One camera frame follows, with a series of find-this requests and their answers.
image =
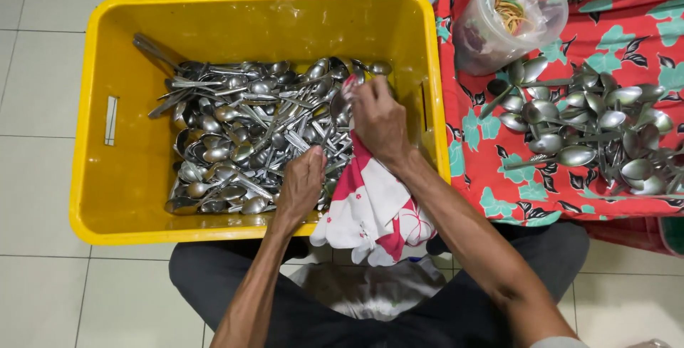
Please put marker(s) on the clear plastic tub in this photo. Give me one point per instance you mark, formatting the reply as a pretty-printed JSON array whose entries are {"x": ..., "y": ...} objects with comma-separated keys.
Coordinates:
[{"x": 481, "y": 43}]

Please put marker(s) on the person's right fingers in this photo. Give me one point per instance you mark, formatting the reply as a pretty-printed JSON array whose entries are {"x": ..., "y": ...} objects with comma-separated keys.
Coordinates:
[{"x": 371, "y": 90}]

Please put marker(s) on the person's dark trousers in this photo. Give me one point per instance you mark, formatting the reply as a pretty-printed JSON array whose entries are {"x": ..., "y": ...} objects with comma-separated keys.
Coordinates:
[{"x": 534, "y": 262}]

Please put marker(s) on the heap of wiped metal spoons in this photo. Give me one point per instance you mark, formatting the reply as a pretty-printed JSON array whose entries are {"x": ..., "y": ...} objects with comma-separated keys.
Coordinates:
[{"x": 588, "y": 123}]

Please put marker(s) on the person's grey sleeve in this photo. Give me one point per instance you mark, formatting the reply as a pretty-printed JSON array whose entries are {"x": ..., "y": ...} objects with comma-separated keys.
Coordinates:
[{"x": 558, "y": 343}]

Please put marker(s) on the white pink floral cloth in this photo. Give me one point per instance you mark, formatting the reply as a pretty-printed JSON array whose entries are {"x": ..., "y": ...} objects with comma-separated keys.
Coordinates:
[{"x": 368, "y": 198}]

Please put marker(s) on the clear plastic bag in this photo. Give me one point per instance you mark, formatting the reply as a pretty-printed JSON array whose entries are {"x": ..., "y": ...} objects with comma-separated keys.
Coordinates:
[{"x": 534, "y": 11}]

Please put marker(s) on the yellow plastic crate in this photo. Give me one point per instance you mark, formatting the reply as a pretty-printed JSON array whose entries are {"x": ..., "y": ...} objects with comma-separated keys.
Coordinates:
[{"x": 256, "y": 22}]

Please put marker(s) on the red floral table cloth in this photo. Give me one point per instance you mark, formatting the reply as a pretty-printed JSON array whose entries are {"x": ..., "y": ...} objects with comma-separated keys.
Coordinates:
[{"x": 614, "y": 27}]

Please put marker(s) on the person's white grey shirt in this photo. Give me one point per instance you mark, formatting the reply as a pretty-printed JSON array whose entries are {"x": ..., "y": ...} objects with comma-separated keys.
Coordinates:
[{"x": 368, "y": 289}]

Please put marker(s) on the red plastic crate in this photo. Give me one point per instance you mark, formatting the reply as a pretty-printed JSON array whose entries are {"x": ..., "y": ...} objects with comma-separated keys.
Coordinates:
[{"x": 620, "y": 233}]

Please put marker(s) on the person's right hand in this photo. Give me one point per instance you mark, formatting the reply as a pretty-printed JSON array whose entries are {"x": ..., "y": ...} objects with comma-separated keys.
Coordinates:
[{"x": 382, "y": 123}]

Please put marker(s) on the bunch of rubber bands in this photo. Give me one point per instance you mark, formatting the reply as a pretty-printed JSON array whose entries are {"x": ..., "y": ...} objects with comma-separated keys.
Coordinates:
[{"x": 510, "y": 11}]

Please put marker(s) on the pile of metal spoons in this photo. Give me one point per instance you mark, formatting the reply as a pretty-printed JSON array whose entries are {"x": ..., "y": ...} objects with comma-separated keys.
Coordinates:
[{"x": 240, "y": 139}]

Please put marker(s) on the person's left hand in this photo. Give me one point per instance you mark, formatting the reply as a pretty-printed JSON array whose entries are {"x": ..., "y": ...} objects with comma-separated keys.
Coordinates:
[{"x": 299, "y": 187}]

